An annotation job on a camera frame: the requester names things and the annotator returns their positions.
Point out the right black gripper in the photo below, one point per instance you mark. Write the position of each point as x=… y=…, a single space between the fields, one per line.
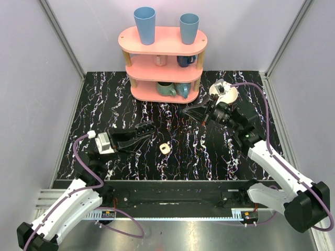
x=197 y=116

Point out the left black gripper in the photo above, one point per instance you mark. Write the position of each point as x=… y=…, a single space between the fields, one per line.
x=112 y=139

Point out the cream earbud charging case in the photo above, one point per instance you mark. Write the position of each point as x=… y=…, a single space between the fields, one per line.
x=165 y=148

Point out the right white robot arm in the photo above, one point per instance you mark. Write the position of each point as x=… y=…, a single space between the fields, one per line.
x=301 y=201

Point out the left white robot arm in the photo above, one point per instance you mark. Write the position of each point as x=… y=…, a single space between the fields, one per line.
x=87 y=191

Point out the light blue butterfly mug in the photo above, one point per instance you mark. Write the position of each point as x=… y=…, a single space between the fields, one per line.
x=183 y=89

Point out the cream bowl with dark rim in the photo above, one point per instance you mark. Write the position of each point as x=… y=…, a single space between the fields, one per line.
x=234 y=94

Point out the green speckled ceramic mug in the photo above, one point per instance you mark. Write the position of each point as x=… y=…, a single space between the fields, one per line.
x=166 y=88

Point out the pink three-tier wooden shelf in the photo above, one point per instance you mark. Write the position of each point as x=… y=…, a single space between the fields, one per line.
x=144 y=74

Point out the dark blue ceramic mug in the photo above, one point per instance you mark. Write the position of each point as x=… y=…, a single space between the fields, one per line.
x=185 y=61

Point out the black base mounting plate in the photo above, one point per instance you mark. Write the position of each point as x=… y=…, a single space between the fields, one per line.
x=155 y=199

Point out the pink ceramic mug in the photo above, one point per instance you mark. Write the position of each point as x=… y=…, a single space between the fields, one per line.
x=160 y=60

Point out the small blue plastic cup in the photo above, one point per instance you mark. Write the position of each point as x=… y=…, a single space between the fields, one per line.
x=188 y=28

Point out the large blue plastic cup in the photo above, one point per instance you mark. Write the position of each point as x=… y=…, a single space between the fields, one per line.
x=145 y=22

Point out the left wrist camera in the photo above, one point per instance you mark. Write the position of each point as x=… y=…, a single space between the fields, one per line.
x=103 y=144

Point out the aluminium frame rail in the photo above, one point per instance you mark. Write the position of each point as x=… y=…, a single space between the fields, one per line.
x=194 y=218

